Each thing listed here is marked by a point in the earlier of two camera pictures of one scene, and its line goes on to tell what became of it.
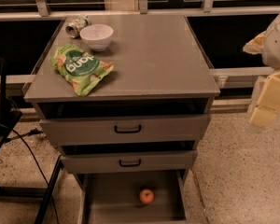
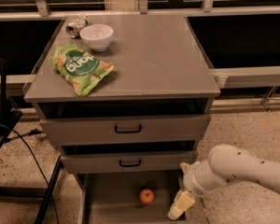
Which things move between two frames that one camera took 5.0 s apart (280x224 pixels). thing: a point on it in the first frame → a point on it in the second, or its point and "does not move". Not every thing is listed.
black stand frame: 2,121 does not move
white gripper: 277,46 → 191,180
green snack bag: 83,70 does not move
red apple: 147,196 does not move
